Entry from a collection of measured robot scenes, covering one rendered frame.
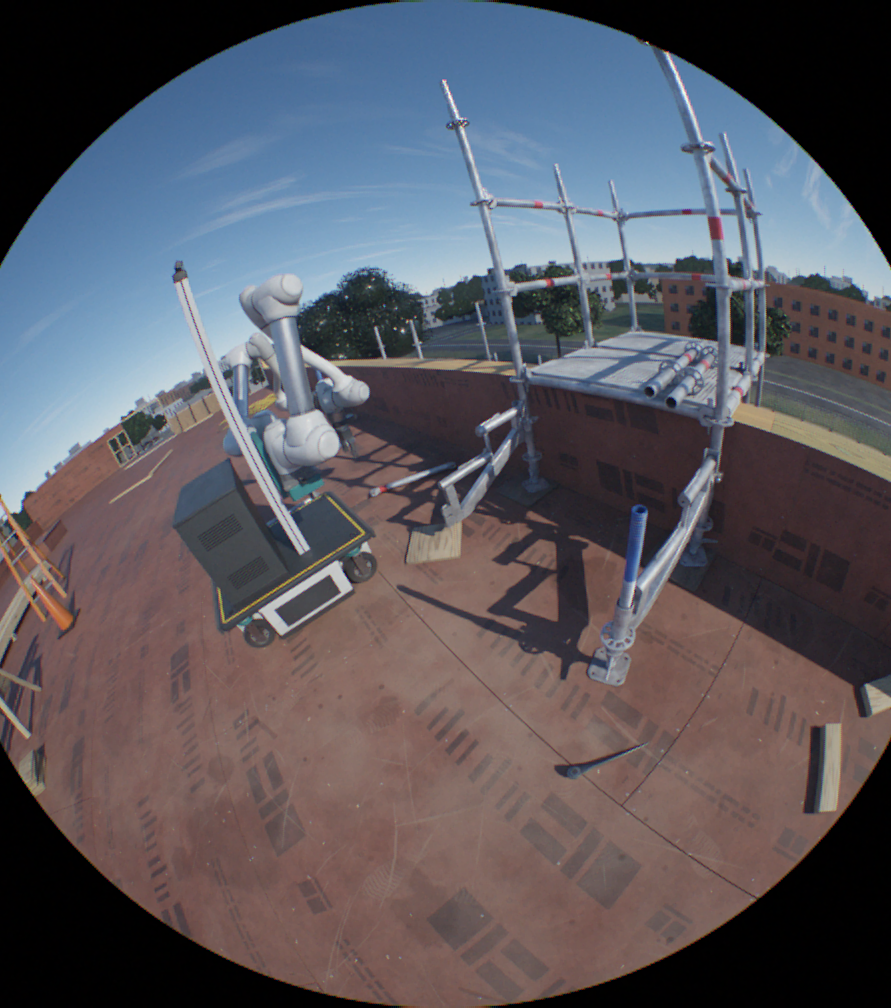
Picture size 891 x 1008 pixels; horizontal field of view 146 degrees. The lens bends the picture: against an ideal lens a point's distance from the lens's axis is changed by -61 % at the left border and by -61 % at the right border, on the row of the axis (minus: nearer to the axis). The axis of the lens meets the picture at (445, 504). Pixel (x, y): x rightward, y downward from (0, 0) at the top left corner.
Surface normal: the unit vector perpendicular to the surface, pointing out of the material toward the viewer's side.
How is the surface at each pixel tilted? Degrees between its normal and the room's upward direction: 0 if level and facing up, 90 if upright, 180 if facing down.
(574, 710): 0
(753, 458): 90
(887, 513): 90
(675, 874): 0
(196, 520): 90
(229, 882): 0
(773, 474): 90
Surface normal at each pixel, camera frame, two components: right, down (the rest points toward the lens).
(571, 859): -0.24, -0.80
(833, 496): -0.79, 0.49
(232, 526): 0.59, 0.33
